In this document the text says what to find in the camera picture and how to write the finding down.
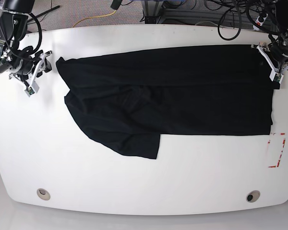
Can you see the right table grommet hole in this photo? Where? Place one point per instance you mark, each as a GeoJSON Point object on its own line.
{"type": "Point", "coordinates": [253, 196]}

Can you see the left table grommet hole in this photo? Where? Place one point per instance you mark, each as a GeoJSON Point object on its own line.
{"type": "Point", "coordinates": [43, 194]}

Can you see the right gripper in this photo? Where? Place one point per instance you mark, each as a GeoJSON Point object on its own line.
{"type": "Point", "coordinates": [32, 69]}

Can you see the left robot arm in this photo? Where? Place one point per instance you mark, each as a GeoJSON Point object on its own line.
{"type": "Point", "coordinates": [277, 11]}

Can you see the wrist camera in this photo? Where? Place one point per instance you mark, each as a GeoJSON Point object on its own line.
{"type": "Point", "coordinates": [276, 76]}
{"type": "Point", "coordinates": [30, 90]}

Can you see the table grommet hole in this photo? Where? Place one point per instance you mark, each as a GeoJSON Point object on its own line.
{"type": "Point", "coordinates": [43, 194]}
{"type": "Point", "coordinates": [253, 196]}

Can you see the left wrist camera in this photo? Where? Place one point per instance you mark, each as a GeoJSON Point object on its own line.
{"type": "Point", "coordinates": [276, 76]}

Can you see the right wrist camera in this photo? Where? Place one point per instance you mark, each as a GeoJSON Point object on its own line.
{"type": "Point", "coordinates": [30, 90]}

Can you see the black T-shirt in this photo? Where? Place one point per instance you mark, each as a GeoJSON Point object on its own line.
{"type": "Point", "coordinates": [126, 101]}

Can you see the red tape rectangle marking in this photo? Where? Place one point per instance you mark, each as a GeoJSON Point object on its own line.
{"type": "Point", "coordinates": [275, 148]}

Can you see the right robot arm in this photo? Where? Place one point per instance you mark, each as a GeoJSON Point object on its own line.
{"type": "Point", "coordinates": [14, 15]}

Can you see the black tripod leg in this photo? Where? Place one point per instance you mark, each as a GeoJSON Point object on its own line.
{"type": "Point", "coordinates": [47, 11]}

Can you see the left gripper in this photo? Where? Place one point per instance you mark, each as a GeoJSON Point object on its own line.
{"type": "Point", "coordinates": [276, 55]}

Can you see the white power strip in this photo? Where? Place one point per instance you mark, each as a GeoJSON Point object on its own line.
{"type": "Point", "coordinates": [261, 18]}

